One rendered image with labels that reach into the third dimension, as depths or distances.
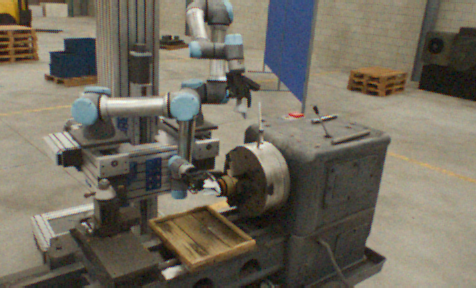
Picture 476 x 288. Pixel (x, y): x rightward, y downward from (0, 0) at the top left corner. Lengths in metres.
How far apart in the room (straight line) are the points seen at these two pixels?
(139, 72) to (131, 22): 0.25
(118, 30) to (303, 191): 1.17
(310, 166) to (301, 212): 0.21
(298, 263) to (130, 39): 1.34
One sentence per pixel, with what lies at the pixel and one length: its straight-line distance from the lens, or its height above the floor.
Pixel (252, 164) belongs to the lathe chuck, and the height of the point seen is 1.18.
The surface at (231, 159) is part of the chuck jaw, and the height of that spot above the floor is 1.17.
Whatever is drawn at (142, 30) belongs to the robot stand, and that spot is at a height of 1.63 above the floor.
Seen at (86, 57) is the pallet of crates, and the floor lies 0.48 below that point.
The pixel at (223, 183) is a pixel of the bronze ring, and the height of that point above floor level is 1.11.
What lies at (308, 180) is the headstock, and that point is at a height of 1.13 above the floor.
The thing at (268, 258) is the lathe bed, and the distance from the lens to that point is 1.92.
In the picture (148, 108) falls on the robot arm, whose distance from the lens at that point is 1.83.
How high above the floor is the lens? 1.85
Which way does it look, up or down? 20 degrees down
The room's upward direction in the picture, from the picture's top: 4 degrees clockwise
